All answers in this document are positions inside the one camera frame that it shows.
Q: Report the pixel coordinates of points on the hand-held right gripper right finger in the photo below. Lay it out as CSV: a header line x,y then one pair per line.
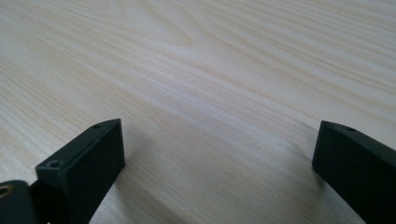
x,y
358,168

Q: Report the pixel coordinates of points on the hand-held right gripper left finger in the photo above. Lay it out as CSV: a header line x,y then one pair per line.
x,y
84,168

